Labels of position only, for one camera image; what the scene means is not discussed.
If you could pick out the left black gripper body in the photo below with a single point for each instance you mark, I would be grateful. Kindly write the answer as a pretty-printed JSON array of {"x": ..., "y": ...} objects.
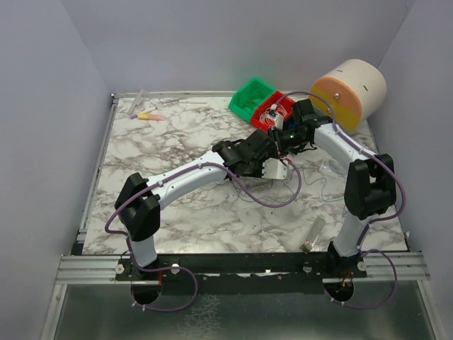
[{"x": 260, "y": 146}]

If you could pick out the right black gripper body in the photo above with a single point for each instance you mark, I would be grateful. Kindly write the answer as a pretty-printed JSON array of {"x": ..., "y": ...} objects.
[{"x": 278, "y": 134}]

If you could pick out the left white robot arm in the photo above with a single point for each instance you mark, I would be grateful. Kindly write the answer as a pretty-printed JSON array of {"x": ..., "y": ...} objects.
[{"x": 141, "y": 200}]

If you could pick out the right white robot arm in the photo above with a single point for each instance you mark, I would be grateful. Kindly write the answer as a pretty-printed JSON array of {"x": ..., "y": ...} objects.
[{"x": 370, "y": 182}]

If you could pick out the red plastic bin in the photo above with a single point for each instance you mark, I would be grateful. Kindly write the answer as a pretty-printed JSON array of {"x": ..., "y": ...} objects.
[{"x": 258, "y": 118}]

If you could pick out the clear protractor packet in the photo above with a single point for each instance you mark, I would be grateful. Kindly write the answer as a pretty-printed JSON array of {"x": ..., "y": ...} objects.
[{"x": 330, "y": 167}]

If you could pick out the green plastic bin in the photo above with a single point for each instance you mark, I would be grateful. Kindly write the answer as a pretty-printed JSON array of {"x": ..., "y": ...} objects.
[{"x": 245, "y": 101}]

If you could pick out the large beige cylinder drum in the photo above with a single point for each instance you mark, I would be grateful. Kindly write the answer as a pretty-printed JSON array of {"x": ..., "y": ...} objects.
[{"x": 354, "y": 90}]

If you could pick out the small grey staples box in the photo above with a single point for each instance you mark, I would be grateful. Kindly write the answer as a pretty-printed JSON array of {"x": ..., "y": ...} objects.
[{"x": 312, "y": 235}]

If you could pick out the pink yellow marker pen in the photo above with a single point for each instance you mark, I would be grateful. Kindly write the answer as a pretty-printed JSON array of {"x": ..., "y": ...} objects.
[{"x": 147, "y": 116}]

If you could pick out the clear plastic tube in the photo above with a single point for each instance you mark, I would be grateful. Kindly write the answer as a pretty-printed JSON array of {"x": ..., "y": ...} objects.
[{"x": 137, "y": 100}]

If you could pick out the black mounting base bar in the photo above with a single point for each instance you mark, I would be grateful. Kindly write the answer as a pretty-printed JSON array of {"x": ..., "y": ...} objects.
[{"x": 246, "y": 273}]

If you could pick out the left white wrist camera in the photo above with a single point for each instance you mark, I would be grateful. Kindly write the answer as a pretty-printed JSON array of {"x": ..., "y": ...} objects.
[{"x": 274, "y": 169}]

